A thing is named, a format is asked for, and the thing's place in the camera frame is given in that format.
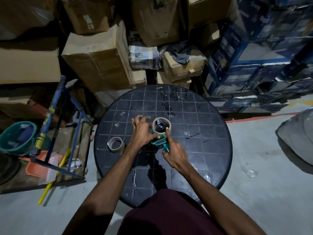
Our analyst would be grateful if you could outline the brown tape roll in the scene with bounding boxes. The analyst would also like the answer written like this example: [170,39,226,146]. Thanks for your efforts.
[152,117,172,135]

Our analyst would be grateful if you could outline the person's left forearm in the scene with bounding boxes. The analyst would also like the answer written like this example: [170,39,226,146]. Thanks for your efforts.
[73,145,137,218]

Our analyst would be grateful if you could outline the stack of blue printed boxes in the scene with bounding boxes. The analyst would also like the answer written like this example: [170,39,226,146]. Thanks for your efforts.
[203,0,313,114]

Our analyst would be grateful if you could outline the blue metal trolley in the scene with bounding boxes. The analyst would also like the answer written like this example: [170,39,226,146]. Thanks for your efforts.
[29,75,95,180]

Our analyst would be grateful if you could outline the orange plastic dustpan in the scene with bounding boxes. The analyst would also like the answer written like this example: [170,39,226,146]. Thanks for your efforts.
[19,150,64,186]

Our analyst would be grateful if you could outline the plastic-wrapped bundle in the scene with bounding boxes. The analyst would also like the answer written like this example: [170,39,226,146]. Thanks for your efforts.
[0,0,59,41]

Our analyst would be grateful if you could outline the grey sack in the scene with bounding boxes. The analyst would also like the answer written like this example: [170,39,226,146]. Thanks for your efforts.
[276,107,313,166]

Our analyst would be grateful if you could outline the person's right hand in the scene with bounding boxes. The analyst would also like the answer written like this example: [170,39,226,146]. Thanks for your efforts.
[162,127,190,170]

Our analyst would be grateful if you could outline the dark cloth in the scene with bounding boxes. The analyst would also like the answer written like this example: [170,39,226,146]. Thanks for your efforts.
[166,41,192,64]

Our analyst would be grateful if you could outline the cardboard tape roll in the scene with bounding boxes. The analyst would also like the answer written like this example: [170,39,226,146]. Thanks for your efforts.
[107,136,125,152]

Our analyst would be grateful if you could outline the pile of brown cardboard boxes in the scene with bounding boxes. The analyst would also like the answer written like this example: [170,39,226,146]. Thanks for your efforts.
[0,0,233,125]

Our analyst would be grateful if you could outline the black round tub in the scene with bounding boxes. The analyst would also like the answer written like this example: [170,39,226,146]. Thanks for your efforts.
[0,154,22,186]

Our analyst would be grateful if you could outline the dark blue container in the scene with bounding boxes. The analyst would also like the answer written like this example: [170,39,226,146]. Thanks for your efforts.
[17,126,35,145]

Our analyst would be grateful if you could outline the person's left hand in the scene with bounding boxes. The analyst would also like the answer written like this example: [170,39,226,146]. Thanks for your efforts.
[129,115,161,151]

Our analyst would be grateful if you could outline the person's maroon shirt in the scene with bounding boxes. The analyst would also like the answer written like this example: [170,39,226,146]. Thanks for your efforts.
[117,189,225,235]

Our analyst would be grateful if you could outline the yellow stick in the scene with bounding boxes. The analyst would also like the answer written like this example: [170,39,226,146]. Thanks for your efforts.
[37,149,73,205]

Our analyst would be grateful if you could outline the crumpled plastic scrap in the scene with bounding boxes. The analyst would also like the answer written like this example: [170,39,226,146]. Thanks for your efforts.
[241,164,259,179]

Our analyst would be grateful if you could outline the grey taped package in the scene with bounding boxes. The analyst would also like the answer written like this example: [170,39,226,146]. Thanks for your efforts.
[128,44,161,70]

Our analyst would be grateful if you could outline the person's right forearm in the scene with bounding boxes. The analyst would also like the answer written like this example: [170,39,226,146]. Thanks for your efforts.
[182,165,267,235]

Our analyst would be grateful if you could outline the green plastic bucket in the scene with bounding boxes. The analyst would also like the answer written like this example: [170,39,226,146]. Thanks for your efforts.
[0,121,38,156]

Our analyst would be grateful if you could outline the teal tape dispenser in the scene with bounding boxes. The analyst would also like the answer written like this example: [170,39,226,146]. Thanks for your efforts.
[149,118,171,153]

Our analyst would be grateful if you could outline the crumpled clear plastic wrap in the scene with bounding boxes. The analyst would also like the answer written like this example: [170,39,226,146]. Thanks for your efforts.
[69,159,85,173]

